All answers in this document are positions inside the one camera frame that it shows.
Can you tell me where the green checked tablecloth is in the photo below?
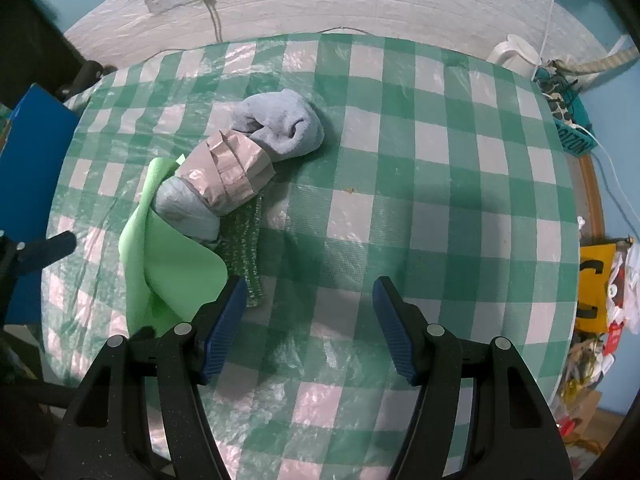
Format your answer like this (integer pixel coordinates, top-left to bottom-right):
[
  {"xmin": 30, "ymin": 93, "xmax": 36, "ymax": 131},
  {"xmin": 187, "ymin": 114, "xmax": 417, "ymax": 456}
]
[{"xmin": 42, "ymin": 32, "xmax": 582, "ymax": 480}]

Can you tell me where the pile of crumpled trash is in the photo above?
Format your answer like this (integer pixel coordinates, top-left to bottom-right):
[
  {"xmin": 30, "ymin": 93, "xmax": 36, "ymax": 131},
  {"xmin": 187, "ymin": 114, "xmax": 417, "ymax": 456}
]
[{"xmin": 554, "ymin": 239, "xmax": 640, "ymax": 457}]

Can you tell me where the plug with grey cable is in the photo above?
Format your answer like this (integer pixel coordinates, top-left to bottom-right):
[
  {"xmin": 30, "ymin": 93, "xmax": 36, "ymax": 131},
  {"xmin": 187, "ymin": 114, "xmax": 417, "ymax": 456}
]
[{"xmin": 192, "ymin": 0, "xmax": 224, "ymax": 44}]

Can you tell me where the patterned hose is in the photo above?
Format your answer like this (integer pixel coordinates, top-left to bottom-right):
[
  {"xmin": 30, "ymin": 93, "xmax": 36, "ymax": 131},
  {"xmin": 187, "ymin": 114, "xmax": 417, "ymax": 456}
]
[{"xmin": 549, "ymin": 46, "xmax": 639, "ymax": 80}]

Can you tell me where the black roller handle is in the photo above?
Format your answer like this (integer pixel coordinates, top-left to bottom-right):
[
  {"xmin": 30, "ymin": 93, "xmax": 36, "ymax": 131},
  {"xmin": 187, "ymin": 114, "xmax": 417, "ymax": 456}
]
[{"xmin": 55, "ymin": 60, "xmax": 109, "ymax": 102}]

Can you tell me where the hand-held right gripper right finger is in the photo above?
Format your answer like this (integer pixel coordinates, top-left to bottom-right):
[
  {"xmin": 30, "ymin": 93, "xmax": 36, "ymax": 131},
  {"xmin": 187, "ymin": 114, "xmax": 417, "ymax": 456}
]
[{"xmin": 372, "ymin": 275, "xmax": 573, "ymax": 480}]

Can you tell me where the black hanging coat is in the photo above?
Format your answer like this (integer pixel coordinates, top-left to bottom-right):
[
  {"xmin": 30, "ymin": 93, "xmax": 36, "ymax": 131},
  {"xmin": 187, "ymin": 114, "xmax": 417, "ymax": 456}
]
[{"xmin": 0, "ymin": 0, "xmax": 87, "ymax": 88}]

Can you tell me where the taped grey sock bundle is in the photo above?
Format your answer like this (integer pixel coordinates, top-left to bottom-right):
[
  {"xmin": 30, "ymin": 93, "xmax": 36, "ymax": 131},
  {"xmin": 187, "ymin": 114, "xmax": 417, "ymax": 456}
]
[{"xmin": 152, "ymin": 89, "xmax": 326, "ymax": 249}]

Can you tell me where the yellow bag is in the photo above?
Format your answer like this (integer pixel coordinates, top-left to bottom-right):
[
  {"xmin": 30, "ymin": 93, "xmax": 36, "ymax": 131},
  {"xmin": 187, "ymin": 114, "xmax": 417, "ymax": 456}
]
[{"xmin": 574, "ymin": 243, "xmax": 632, "ymax": 334}]

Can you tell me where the teal plastic basket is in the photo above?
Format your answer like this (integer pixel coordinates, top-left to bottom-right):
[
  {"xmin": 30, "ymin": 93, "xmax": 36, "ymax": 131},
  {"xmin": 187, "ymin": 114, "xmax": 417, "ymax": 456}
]
[{"xmin": 531, "ymin": 66, "xmax": 599, "ymax": 157}]

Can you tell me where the thin white hanging cable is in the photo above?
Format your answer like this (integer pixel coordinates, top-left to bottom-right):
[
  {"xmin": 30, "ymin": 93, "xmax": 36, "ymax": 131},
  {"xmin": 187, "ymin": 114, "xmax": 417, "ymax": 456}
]
[{"xmin": 531, "ymin": 0, "xmax": 562, "ymax": 77}]

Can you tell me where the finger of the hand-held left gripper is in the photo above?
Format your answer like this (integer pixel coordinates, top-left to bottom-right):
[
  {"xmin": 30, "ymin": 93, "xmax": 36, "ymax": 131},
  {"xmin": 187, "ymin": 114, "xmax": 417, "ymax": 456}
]
[{"xmin": 14, "ymin": 231, "xmax": 78, "ymax": 277}]

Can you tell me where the light green cloth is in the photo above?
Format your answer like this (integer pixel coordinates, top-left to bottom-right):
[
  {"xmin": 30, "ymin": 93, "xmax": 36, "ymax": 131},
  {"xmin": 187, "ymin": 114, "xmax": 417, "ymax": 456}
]
[{"xmin": 119, "ymin": 157, "xmax": 229, "ymax": 339}]

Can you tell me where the white electric kettle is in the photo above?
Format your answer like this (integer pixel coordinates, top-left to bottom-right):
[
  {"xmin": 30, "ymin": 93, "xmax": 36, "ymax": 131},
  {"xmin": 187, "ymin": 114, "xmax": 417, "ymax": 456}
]
[{"xmin": 487, "ymin": 33, "xmax": 544, "ymax": 74}]

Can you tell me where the white power cable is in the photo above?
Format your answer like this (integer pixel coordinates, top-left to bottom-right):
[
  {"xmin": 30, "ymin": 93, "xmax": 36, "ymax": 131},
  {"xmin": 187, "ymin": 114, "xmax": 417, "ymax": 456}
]
[{"xmin": 564, "ymin": 119, "xmax": 637, "ymax": 242}]

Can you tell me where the blue cardboard box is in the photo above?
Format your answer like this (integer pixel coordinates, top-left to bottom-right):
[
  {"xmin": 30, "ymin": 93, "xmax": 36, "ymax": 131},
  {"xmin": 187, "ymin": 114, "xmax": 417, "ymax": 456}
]
[{"xmin": 0, "ymin": 84, "xmax": 81, "ymax": 327}]

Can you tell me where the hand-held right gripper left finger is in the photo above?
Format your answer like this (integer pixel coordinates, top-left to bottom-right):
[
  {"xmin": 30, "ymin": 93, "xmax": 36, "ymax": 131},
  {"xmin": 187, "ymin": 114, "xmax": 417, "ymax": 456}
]
[{"xmin": 42, "ymin": 275, "xmax": 249, "ymax": 480}]

